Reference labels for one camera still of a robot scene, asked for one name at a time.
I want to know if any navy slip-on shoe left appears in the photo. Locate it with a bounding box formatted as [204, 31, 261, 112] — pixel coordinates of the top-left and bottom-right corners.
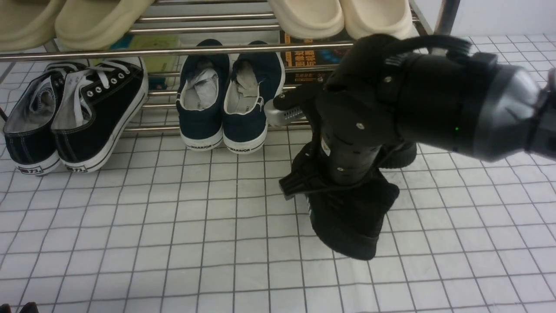
[175, 53, 231, 151]

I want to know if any cream slipper right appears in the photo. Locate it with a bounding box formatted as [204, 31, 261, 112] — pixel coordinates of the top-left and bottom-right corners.
[340, 0, 413, 40]

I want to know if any black knit sneaker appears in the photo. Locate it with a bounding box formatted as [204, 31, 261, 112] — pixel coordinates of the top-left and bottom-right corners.
[375, 141, 417, 169]
[292, 143, 400, 261]

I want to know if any olive slipper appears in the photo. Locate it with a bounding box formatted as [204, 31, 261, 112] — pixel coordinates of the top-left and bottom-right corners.
[54, 0, 154, 50]
[0, 0, 66, 52]

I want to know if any black canvas sneaker left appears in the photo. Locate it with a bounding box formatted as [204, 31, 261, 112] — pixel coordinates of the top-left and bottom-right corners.
[3, 60, 89, 176]

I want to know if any dark object bottom left corner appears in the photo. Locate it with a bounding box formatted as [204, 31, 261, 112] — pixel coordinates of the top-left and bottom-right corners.
[0, 302, 39, 313]

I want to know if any black canvas sneaker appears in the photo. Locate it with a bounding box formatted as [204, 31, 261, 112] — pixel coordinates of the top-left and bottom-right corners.
[3, 60, 89, 176]
[50, 57, 148, 173]

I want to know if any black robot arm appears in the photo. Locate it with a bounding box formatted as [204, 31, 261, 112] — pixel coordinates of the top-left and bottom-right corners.
[270, 34, 555, 198]

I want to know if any black orange printed box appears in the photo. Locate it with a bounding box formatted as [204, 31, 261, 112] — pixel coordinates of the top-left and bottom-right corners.
[279, 30, 355, 86]

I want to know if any cream slipper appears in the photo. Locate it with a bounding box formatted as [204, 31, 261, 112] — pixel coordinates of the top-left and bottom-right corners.
[340, 0, 413, 40]
[268, 0, 345, 39]

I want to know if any navy slip-on shoe right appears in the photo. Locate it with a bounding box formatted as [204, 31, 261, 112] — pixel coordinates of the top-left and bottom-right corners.
[222, 52, 285, 155]

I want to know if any cream slipper left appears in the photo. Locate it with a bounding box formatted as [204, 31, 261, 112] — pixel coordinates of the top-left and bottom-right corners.
[268, 0, 345, 39]

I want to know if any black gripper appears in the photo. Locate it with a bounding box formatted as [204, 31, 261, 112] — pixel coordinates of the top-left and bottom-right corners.
[274, 34, 405, 200]

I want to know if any olive slipper far left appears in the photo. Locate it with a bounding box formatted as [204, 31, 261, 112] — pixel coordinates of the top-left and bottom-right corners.
[0, 0, 66, 52]

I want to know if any navy slip-on shoe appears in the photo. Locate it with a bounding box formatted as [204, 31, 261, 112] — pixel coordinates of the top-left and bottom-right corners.
[222, 52, 285, 155]
[175, 53, 231, 151]

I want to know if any black canvas sneaker right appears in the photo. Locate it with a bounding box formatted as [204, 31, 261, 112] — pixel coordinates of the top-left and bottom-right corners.
[50, 57, 148, 173]

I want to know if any green box behind rack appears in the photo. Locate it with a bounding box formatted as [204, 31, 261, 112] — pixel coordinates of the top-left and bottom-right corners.
[108, 34, 179, 91]

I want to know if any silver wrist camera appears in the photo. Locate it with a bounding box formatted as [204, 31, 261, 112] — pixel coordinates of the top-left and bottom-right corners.
[264, 97, 305, 127]

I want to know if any metal shoe rack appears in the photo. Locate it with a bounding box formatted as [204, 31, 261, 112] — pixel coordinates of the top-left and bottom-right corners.
[1, 0, 460, 136]

